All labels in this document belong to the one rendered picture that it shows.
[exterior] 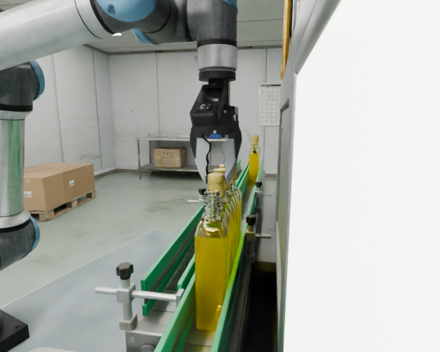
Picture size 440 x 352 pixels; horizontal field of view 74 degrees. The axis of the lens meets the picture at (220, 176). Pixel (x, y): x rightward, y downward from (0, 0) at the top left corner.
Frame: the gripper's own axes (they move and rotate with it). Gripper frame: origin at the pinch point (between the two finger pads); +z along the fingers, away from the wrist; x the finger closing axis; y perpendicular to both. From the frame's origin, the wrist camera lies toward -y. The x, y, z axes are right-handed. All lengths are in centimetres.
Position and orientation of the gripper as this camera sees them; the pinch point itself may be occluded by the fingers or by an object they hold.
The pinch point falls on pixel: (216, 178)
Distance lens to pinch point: 57.2
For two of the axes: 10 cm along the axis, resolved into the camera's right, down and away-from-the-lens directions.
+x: -9.8, -0.3, 1.7
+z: 0.1, 9.8, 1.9
